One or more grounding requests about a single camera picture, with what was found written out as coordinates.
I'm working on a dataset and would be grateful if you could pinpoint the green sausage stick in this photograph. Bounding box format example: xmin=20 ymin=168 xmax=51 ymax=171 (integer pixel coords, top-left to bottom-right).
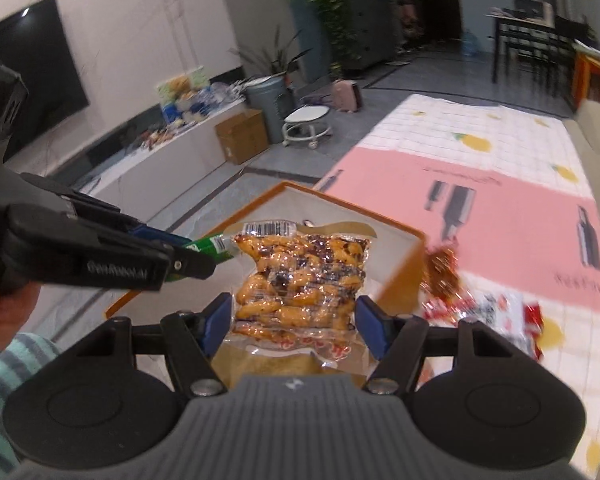
xmin=186 ymin=233 xmax=239 ymax=266

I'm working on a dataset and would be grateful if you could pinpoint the peanut snack vacuum pack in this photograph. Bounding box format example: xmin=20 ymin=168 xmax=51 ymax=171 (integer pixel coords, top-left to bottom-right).
xmin=223 ymin=220 xmax=377 ymax=375

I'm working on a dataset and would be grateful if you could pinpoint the striped sleeve forearm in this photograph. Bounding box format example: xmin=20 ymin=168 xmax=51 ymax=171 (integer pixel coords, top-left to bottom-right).
xmin=0 ymin=333 xmax=60 ymax=479

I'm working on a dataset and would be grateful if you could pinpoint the person left hand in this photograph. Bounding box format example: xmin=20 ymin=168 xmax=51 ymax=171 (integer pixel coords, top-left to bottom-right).
xmin=0 ymin=282 xmax=41 ymax=351

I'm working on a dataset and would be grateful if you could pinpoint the white tv cabinet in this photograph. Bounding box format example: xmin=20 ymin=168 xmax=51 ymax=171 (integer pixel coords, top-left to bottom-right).
xmin=78 ymin=100 xmax=246 ymax=222

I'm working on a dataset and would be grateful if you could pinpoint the orange cardboard box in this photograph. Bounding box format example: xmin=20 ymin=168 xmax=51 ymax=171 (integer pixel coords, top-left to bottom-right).
xmin=105 ymin=182 xmax=426 ymax=387

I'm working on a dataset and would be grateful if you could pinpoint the red chili snack packet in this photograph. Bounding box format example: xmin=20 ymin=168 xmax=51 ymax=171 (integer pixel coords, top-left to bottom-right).
xmin=420 ymin=243 xmax=462 ymax=306

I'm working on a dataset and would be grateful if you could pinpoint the white red gluten snack bag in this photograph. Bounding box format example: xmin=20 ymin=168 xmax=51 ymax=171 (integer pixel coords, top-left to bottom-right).
xmin=422 ymin=292 xmax=526 ymax=335

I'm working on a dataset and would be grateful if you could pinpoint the brown cardboard carton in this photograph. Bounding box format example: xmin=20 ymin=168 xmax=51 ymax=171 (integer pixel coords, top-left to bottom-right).
xmin=215 ymin=108 xmax=268 ymax=165

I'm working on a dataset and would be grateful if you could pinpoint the teddy bear toy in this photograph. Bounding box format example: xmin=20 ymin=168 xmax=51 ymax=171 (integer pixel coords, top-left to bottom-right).
xmin=166 ymin=75 xmax=192 ymax=101

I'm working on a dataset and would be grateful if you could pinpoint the white round rolling stool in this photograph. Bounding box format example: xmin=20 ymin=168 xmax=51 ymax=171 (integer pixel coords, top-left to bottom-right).
xmin=282 ymin=105 xmax=332 ymax=150

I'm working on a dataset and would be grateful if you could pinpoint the black television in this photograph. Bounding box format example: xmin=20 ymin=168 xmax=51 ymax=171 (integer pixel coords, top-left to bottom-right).
xmin=0 ymin=0 xmax=90 ymax=158

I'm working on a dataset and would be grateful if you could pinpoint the checked pink picnic cloth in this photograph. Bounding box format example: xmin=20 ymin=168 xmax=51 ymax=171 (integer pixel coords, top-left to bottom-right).
xmin=318 ymin=94 xmax=600 ymax=478

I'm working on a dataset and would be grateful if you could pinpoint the pink small heater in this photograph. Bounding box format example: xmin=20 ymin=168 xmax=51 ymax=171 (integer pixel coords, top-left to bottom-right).
xmin=332 ymin=79 xmax=363 ymax=113

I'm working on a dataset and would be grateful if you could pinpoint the blue water jug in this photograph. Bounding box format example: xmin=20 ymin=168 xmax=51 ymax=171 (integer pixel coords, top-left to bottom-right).
xmin=460 ymin=29 xmax=481 ymax=58

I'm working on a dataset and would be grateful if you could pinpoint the dark drawer cabinet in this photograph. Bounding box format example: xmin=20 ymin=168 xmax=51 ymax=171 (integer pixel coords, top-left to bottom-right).
xmin=343 ymin=0 xmax=396 ymax=75

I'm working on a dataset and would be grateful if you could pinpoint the leafy green plant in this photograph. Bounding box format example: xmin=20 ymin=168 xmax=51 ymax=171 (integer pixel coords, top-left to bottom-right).
xmin=304 ymin=0 xmax=382 ymax=79

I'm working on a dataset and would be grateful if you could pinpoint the black dining table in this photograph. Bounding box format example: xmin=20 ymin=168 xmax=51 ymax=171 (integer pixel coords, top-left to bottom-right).
xmin=486 ymin=8 xmax=591 ymax=96

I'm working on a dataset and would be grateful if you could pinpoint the orange stool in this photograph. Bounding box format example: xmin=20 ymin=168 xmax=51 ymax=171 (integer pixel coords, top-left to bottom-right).
xmin=571 ymin=52 xmax=600 ymax=108

